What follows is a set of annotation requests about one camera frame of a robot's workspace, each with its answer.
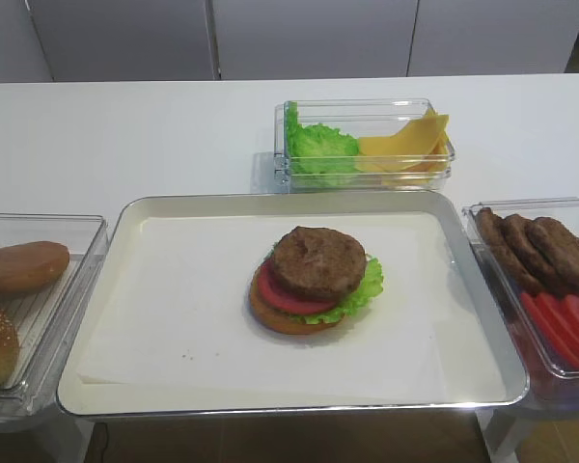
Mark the clear lettuce cheese container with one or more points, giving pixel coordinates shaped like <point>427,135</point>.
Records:
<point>358,118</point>

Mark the yellow cheese slices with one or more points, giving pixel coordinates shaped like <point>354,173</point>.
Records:
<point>415,156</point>

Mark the brown patty on burger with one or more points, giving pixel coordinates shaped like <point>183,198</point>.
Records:
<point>318,263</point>

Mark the red tomato slice on burger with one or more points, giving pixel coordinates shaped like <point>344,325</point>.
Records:
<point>285,301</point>

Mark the silver metal baking tray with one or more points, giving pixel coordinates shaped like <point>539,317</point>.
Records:
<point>105,400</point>

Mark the green lettuce pile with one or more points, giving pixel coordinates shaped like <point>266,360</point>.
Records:
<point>320,156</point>

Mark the bottom burger bun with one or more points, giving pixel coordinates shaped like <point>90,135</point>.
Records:
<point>277,321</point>

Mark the green lettuce leaf on burger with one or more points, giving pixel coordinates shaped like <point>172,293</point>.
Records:
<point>370,287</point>

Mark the white parchment paper sheet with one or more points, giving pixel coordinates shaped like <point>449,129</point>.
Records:
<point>173,314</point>

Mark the brown patty middle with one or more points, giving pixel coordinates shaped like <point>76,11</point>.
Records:
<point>536,274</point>

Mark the clear patty tomato container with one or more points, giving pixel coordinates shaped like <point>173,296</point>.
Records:
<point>551,379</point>

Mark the clear bun container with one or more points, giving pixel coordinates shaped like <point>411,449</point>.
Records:
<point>46,321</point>

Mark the orange-brown bun half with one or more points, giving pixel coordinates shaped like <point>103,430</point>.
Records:
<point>31,266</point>

